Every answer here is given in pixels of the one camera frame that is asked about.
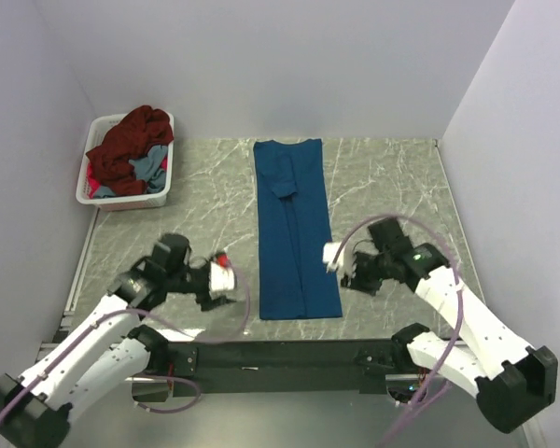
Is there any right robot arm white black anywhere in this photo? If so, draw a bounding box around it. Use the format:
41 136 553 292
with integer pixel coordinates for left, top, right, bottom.
323 217 558 434

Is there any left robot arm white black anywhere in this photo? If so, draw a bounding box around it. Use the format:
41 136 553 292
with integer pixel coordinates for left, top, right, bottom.
0 233 236 447

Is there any black base beam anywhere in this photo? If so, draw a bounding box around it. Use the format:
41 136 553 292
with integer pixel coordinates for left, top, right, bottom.
147 339 423 394

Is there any grey blue t shirt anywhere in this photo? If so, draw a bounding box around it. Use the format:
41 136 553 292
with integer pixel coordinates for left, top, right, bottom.
86 145 168 199

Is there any pink garment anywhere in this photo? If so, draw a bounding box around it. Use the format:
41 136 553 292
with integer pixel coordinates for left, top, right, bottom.
87 156 168 199

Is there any dark red t shirt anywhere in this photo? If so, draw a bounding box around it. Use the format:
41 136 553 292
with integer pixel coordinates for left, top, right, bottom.
87 105 174 196

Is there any white laundry basket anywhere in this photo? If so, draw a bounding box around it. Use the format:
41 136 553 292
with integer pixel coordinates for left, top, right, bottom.
76 113 175 212

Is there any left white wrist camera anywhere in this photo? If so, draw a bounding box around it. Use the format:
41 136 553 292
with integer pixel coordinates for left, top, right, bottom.
209 252 237 293

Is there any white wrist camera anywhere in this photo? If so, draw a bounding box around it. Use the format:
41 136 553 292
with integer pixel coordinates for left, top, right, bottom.
322 242 355 276
209 252 237 293

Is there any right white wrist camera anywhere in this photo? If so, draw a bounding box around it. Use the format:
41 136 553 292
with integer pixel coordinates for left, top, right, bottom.
322 242 355 276

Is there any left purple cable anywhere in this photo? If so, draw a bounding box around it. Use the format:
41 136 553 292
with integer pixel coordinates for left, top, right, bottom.
0 254 253 438

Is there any purple cable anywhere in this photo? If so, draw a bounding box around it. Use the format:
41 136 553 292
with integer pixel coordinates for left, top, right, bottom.
331 214 464 448
0 254 253 438

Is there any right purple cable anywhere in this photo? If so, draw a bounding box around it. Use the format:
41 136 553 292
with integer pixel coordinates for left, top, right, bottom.
331 214 464 448

